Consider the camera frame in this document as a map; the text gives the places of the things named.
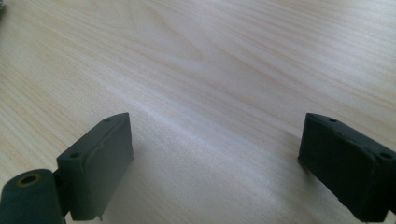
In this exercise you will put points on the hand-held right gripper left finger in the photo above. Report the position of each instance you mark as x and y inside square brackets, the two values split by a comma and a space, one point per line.
[93, 168]

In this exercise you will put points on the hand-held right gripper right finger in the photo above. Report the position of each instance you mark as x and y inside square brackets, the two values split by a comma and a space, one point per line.
[348, 168]

